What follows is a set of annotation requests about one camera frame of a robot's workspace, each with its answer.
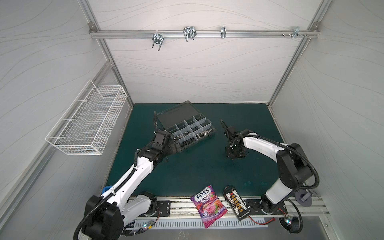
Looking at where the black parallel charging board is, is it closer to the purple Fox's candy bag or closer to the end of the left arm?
the purple Fox's candy bag

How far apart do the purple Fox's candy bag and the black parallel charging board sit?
40 millimetres

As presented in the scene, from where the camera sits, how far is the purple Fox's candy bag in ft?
2.34

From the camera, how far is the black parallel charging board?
0.73 metres

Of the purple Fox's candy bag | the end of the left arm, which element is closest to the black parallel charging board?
the purple Fox's candy bag
